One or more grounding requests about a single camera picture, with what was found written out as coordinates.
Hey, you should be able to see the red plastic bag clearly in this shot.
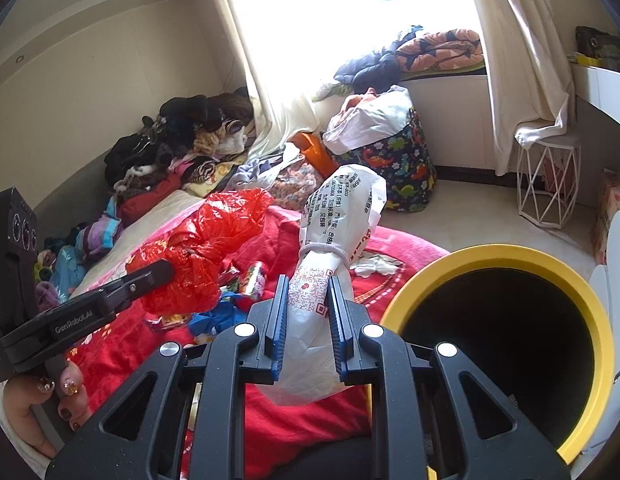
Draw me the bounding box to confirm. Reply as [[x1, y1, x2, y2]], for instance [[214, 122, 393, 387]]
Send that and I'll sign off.
[[134, 187, 275, 316]]

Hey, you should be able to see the purple striped cloth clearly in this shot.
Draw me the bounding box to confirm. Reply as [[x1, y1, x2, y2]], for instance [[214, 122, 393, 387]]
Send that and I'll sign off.
[[44, 195, 123, 263]]

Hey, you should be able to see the beige bed cover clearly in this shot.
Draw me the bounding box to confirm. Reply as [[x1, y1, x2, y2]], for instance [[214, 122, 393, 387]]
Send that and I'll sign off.
[[70, 190, 205, 301]]

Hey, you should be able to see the orange bag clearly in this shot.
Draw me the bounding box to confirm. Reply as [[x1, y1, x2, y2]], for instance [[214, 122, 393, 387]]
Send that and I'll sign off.
[[290, 131, 341, 178]]

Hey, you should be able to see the dinosaur print storage basket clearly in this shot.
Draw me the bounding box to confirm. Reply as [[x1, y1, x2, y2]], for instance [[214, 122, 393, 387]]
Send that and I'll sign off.
[[340, 110, 438, 213]]

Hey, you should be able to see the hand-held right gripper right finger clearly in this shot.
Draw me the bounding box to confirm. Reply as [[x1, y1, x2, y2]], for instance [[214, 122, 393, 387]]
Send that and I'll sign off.
[[327, 276, 571, 480]]

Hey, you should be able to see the camouflage bag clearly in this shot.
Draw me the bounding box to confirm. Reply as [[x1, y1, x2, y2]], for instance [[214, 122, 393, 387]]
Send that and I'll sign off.
[[575, 25, 620, 71]]

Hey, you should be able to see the white window bench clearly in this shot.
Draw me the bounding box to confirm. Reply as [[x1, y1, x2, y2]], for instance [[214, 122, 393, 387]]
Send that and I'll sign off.
[[405, 70, 496, 171]]

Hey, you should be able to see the white desk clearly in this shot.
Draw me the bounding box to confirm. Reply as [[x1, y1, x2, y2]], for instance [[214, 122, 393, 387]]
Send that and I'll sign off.
[[570, 57, 620, 131]]

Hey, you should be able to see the floral cloth bag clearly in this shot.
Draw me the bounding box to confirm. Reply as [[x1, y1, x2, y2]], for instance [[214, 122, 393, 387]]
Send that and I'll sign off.
[[267, 160, 325, 211]]

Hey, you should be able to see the red floral blanket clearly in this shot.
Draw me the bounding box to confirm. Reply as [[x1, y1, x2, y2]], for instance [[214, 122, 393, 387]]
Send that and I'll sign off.
[[64, 205, 451, 480]]

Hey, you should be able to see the cream curtain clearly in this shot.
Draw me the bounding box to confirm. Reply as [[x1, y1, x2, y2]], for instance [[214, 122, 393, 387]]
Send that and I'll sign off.
[[202, 0, 321, 161], [460, 0, 576, 176]]

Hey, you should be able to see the white plastic sack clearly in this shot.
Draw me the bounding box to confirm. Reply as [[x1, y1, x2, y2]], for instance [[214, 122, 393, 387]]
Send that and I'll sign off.
[[322, 85, 415, 156]]

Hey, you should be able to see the pale lavender cloth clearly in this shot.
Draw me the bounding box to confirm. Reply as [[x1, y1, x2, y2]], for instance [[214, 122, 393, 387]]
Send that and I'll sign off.
[[225, 142, 311, 192]]

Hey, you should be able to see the window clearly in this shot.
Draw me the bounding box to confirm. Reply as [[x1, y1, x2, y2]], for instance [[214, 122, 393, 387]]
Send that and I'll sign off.
[[225, 0, 485, 101]]

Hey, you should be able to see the dark blue jacket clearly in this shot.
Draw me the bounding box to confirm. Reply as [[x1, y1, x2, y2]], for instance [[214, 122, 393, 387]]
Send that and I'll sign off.
[[334, 25, 425, 96]]

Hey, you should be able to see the white wire stool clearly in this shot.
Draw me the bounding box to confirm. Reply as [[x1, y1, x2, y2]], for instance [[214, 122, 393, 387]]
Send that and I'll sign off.
[[515, 132, 583, 231]]

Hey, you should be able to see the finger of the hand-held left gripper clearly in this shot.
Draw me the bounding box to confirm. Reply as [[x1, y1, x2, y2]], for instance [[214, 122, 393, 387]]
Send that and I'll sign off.
[[0, 259, 175, 376]]

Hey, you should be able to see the red green snack wrapper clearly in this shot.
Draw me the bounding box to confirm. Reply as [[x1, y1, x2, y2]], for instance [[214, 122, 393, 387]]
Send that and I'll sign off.
[[239, 261, 269, 297]]

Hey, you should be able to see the light blue printed cloth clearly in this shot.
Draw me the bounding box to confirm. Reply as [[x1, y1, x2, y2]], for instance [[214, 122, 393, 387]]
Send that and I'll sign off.
[[54, 245, 89, 302]]

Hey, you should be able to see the yellow trash bin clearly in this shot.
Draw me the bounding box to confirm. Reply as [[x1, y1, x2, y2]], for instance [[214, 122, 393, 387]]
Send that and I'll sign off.
[[379, 245, 616, 466]]

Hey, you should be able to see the yellow snack wrapper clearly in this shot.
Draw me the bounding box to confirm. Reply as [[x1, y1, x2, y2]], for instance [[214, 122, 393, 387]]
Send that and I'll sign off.
[[148, 312, 193, 333]]

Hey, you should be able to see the person's left hand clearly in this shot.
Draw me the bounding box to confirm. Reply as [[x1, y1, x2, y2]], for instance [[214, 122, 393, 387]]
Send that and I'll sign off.
[[0, 360, 94, 461]]

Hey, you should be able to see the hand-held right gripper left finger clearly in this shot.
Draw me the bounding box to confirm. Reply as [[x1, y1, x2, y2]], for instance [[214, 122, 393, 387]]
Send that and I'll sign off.
[[44, 274, 291, 480]]

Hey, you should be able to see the pile of clothes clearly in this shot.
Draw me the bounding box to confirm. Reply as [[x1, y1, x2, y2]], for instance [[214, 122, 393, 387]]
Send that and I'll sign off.
[[104, 87, 255, 211]]

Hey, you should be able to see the blue snack wrapper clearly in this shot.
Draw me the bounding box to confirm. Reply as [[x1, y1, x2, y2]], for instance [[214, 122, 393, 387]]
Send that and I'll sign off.
[[190, 292, 251, 337]]

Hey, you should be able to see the orange patterned quilt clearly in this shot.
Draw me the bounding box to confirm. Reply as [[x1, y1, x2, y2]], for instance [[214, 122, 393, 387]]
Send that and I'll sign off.
[[396, 27, 486, 72]]

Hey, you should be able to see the white printed plastic bag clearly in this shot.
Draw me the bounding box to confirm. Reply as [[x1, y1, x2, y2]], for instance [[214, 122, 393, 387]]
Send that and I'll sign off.
[[262, 163, 388, 408]]

